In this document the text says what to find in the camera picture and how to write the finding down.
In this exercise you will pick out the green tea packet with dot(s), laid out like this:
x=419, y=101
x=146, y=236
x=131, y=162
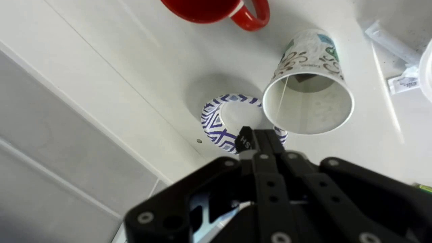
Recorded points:
x=424, y=187

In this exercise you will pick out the clear plastic wrapper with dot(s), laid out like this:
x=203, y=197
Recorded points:
x=396, y=48

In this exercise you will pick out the white mug red inside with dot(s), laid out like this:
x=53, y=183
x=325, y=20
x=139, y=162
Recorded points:
x=203, y=11

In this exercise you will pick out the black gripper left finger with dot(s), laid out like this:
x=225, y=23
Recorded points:
x=170, y=202

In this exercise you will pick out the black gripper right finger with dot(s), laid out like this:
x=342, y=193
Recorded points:
x=351, y=193

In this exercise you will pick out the floral paper cup white rim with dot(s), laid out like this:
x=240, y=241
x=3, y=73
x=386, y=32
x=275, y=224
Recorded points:
x=315, y=108

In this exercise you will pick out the blue patterned paper bowl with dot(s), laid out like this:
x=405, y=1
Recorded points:
x=213, y=125

